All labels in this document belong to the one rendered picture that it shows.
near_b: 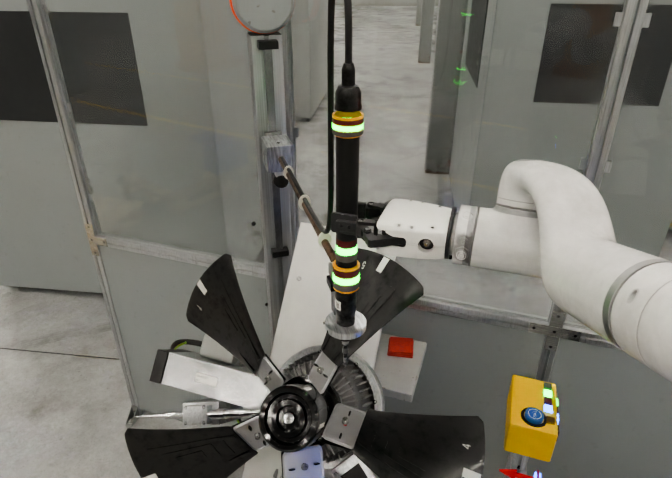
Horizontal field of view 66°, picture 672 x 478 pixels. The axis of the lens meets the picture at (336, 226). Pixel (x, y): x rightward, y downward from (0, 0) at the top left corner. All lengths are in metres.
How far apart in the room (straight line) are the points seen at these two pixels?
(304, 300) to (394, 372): 0.45
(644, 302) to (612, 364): 1.31
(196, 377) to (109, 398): 1.70
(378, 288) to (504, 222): 0.38
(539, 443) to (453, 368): 0.61
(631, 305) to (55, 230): 3.31
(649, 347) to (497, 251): 0.29
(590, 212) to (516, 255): 0.13
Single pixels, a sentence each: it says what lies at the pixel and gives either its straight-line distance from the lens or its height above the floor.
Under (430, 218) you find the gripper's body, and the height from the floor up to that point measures 1.66.
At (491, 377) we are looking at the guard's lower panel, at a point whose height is 0.74.
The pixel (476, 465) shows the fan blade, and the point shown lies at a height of 1.17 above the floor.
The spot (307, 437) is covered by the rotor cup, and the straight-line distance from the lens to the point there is 1.01.
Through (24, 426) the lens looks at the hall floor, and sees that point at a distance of 3.01.
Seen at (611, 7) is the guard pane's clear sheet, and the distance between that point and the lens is 1.39.
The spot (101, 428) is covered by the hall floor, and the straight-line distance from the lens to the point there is 2.84.
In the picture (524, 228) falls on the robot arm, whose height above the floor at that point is 1.67.
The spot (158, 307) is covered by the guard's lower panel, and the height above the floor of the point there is 0.71.
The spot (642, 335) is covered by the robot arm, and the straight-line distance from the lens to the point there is 0.48.
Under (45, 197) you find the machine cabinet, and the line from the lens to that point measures 3.45.
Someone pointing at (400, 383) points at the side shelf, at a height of 0.86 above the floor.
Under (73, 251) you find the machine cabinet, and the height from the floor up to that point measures 0.36.
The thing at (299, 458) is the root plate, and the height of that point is 1.13.
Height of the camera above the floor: 1.99
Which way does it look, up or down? 28 degrees down
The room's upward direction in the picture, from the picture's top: straight up
